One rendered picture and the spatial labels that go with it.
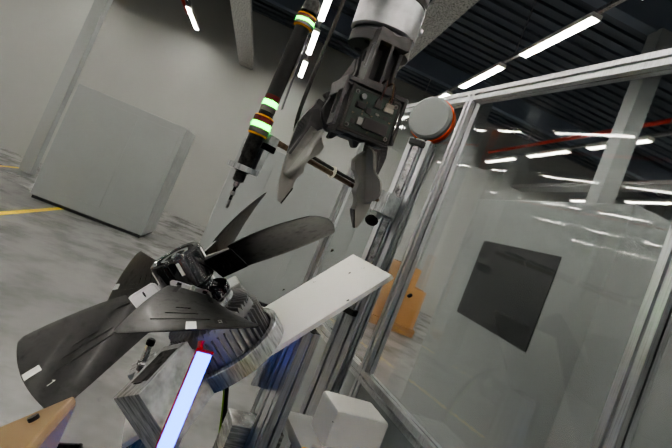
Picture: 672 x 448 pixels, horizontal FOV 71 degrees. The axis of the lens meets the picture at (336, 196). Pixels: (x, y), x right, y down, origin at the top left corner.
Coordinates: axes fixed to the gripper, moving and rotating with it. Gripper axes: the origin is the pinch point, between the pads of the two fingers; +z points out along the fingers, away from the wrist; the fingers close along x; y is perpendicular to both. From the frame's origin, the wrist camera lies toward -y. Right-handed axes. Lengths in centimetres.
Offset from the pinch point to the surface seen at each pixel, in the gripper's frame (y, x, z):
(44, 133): -1044, -321, 58
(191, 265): -53, -9, 22
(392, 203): -85, 45, -7
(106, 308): -55, -22, 36
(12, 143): -1330, -461, 122
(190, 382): -13.4, -5.7, 29.2
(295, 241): -54, 12, 10
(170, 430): -13.2, -6.1, 36.2
